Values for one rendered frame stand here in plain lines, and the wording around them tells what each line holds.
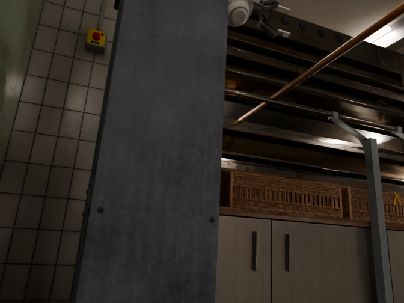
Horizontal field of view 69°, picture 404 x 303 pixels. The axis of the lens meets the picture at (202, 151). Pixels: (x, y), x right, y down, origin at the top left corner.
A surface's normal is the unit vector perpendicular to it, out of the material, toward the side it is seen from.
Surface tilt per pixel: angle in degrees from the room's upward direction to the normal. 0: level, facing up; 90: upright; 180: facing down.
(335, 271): 90
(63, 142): 90
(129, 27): 90
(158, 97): 90
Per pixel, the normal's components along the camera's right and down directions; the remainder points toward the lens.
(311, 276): 0.33, -0.23
